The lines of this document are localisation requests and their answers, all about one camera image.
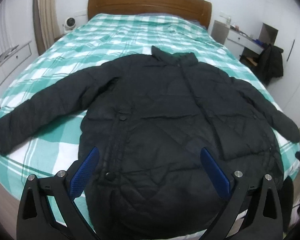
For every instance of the white desk with drawer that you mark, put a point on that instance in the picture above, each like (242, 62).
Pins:
(236, 42)

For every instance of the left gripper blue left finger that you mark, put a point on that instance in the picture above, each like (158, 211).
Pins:
(80, 172)

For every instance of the brown wooden headboard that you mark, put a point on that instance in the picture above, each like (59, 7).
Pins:
(198, 10)

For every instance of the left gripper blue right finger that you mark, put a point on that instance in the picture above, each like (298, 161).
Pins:
(220, 178)

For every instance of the beige curtain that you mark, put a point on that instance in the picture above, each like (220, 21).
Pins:
(45, 24)

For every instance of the teal white checked bedsheet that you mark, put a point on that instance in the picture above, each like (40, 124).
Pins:
(102, 39)

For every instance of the white low drawer cabinet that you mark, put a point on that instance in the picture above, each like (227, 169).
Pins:
(15, 61)

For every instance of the white wardrobe with handles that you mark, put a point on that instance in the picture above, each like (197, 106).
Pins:
(284, 15)

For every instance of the black puffer jacket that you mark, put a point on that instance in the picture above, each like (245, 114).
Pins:
(150, 116)

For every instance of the dark jacket on chair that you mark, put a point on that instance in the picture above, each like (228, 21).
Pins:
(269, 64)

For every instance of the grey panel beside bed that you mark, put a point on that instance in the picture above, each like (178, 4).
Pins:
(219, 32)

